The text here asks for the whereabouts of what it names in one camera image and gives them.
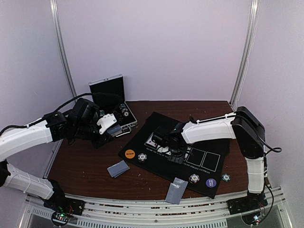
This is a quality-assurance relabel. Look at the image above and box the face-up spades card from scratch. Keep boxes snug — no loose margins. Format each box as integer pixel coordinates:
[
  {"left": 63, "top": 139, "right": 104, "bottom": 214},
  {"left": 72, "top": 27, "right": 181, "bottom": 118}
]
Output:
[{"left": 157, "top": 146, "right": 170, "bottom": 153}]

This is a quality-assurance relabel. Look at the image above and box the poker chip stack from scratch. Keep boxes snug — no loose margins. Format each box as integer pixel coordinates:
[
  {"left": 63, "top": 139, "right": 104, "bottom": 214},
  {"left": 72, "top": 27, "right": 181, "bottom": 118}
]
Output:
[{"left": 189, "top": 174, "right": 200, "bottom": 184}]

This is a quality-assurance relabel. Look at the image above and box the orange big blind button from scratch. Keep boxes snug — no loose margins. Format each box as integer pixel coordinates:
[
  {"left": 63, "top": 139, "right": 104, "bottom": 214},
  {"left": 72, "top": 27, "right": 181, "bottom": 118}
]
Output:
[{"left": 124, "top": 149, "right": 135, "bottom": 159}]

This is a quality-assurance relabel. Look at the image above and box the blue white chip stack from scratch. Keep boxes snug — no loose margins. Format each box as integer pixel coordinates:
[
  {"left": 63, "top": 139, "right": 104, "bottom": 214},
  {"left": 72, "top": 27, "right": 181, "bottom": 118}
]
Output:
[{"left": 138, "top": 153, "right": 147, "bottom": 162}]

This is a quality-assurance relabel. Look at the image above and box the purple small blind button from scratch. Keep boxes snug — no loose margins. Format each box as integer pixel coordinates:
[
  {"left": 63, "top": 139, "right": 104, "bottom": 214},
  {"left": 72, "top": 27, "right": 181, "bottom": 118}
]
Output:
[{"left": 205, "top": 178, "right": 217, "bottom": 188}]

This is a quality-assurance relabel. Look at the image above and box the single green poker chip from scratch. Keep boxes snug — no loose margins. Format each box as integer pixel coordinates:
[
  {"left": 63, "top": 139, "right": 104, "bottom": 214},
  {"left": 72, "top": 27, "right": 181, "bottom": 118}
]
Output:
[{"left": 222, "top": 173, "right": 231, "bottom": 182}]

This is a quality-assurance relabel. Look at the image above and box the blue playing card deck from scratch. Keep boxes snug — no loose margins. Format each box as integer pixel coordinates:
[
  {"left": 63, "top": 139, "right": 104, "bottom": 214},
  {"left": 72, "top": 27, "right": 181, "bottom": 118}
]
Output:
[{"left": 107, "top": 124, "right": 122, "bottom": 137}]

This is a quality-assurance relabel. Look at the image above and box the face-up nine diamonds card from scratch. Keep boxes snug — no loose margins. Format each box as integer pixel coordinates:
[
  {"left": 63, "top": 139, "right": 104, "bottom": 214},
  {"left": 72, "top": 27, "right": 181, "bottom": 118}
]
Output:
[{"left": 145, "top": 134, "right": 157, "bottom": 147}]

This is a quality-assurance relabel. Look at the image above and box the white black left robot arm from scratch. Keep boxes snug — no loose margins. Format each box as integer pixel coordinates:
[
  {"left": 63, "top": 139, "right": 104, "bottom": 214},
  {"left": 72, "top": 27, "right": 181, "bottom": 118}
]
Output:
[{"left": 0, "top": 112, "right": 116, "bottom": 211}]

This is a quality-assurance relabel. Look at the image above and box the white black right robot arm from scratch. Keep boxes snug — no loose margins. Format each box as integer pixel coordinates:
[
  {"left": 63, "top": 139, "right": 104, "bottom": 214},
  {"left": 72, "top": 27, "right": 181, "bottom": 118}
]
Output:
[{"left": 165, "top": 106, "right": 268, "bottom": 210}]

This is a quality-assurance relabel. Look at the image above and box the black poker playing mat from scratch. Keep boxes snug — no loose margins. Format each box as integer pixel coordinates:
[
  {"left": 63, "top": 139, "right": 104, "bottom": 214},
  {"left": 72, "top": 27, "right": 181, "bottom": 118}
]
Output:
[{"left": 118, "top": 112, "right": 230, "bottom": 198}]

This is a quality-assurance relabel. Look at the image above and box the aluminium poker chip case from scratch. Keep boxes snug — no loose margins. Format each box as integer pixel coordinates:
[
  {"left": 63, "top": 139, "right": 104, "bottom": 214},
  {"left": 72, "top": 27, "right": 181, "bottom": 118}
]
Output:
[{"left": 89, "top": 74, "right": 138, "bottom": 137}]

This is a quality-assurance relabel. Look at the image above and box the green red poker chip row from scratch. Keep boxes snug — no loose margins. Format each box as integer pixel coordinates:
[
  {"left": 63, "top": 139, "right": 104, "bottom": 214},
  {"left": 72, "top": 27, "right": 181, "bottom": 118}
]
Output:
[{"left": 119, "top": 104, "right": 130, "bottom": 117}]

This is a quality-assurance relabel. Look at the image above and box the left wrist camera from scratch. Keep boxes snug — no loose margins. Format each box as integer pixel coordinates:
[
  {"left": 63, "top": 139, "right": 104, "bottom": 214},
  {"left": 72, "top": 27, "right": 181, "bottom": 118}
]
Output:
[{"left": 67, "top": 97, "right": 118, "bottom": 135}]

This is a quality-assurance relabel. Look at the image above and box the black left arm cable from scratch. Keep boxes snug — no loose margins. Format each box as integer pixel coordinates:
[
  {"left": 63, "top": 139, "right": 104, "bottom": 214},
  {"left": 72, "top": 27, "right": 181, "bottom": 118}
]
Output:
[{"left": 0, "top": 92, "right": 121, "bottom": 136}]

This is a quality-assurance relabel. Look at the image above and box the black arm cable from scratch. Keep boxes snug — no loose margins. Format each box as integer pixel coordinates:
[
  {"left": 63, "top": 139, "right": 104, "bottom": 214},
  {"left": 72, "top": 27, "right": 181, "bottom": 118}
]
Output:
[
  {"left": 0, "top": 92, "right": 121, "bottom": 136},
  {"left": 237, "top": 111, "right": 283, "bottom": 224}
]

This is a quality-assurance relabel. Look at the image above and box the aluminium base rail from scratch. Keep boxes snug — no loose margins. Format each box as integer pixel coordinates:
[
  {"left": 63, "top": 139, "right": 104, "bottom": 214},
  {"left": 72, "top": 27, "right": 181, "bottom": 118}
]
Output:
[{"left": 22, "top": 186, "right": 288, "bottom": 228}]

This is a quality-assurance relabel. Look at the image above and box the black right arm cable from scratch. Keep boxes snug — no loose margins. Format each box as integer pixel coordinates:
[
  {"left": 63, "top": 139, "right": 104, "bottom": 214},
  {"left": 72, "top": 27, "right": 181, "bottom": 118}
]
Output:
[{"left": 237, "top": 111, "right": 283, "bottom": 224}]

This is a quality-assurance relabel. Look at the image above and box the right aluminium frame post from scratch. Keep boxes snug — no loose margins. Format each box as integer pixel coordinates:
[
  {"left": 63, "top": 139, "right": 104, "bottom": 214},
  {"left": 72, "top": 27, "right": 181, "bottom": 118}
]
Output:
[{"left": 229, "top": 0, "right": 260, "bottom": 110}]

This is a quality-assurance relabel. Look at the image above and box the aluminium frame post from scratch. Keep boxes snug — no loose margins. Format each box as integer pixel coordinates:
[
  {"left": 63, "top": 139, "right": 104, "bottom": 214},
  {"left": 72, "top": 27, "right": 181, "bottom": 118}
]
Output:
[
  {"left": 229, "top": 0, "right": 260, "bottom": 110},
  {"left": 49, "top": 0, "right": 77, "bottom": 98}
]

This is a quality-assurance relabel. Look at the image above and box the left aluminium frame post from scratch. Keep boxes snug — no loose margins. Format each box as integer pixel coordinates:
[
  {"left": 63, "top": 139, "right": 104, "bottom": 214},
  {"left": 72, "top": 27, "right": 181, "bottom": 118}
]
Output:
[{"left": 49, "top": 0, "right": 77, "bottom": 98}]

